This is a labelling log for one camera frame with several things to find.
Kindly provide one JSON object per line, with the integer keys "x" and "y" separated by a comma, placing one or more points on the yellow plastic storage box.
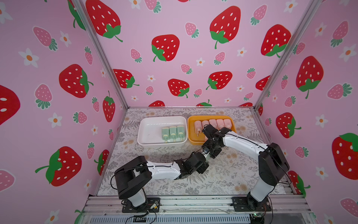
{"x": 199, "y": 140}

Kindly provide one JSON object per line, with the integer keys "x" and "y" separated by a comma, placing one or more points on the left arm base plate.
{"x": 151, "y": 205}

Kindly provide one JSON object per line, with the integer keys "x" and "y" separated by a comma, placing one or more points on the floral patterned table mat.
{"x": 230, "y": 173}

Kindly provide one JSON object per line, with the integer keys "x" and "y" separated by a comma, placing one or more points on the green sharpener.
{"x": 173, "y": 133}
{"x": 180, "y": 132}
{"x": 165, "y": 134}

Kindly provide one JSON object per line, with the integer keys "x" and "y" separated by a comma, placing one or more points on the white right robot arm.
{"x": 272, "y": 164}

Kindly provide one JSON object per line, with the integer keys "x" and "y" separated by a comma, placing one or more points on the white plastic storage box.
{"x": 149, "y": 135}

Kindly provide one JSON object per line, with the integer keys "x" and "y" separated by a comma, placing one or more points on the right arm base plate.
{"x": 249, "y": 204}

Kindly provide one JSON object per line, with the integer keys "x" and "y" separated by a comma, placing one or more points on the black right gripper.
{"x": 209, "y": 132}

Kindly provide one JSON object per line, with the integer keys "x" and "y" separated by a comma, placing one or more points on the aluminium front rail frame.
{"x": 276, "y": 209}

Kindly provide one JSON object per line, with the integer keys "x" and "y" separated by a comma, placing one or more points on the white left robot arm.
{"x": 132, "y": 177}

